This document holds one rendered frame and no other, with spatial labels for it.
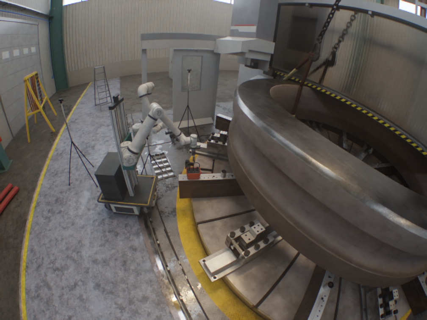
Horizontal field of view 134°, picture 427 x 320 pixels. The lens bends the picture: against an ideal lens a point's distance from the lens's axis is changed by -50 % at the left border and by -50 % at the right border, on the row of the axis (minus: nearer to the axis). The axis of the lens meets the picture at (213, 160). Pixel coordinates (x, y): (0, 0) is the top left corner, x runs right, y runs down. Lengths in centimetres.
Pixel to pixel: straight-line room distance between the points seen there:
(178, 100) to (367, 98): 476
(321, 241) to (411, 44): 398
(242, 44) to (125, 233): 418
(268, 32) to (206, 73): 207
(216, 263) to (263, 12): 478
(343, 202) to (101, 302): 283
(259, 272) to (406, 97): 405
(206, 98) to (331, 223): 476
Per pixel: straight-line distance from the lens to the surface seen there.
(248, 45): 429
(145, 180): 318
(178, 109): 534
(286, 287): 242
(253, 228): 198
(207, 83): 543
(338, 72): 478
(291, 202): 185
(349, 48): 476
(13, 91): 997
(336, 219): 175
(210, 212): 268
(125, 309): 260
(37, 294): 336
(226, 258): 217
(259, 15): 459
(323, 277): 224
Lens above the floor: 244
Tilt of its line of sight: 36 degrees down
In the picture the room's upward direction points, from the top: 6 degrees clockwise
